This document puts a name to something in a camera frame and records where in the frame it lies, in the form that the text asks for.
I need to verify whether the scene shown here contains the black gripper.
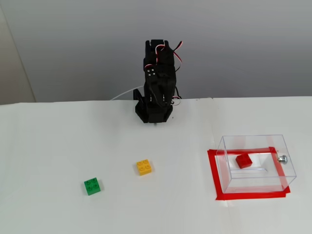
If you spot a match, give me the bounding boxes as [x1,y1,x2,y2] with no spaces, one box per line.
[145,47,177,107]

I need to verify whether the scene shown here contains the red lego brick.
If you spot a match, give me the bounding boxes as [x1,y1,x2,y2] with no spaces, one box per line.
[235,153,253,169]

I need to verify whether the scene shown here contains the yellow lego brick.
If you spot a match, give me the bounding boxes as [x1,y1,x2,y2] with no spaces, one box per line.
[136,159,154,176]

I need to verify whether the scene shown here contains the green lego brick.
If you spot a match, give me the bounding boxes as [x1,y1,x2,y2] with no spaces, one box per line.
[83,177,101,196]

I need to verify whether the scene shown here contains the transparent plastic box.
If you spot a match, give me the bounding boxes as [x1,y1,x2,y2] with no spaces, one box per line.
[216,134,297,195]

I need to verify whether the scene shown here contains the silver box lock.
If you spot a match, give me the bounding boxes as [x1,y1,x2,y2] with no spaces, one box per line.
[276,151,289,164]

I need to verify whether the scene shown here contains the black table clamp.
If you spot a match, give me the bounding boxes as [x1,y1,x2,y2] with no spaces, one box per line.
[133,89,146,107]

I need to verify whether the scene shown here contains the wrist servo wire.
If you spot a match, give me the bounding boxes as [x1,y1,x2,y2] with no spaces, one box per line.
[172,40,184,73]

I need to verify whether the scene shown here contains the gripper servo wire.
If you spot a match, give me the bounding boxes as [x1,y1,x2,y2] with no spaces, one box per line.
[144,44,166,69]

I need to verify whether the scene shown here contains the white cable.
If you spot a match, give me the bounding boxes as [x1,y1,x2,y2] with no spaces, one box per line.
[111,85,145,100]

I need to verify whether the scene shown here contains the red tape frame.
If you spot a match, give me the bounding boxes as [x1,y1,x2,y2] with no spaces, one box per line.
[207,146,291,201]

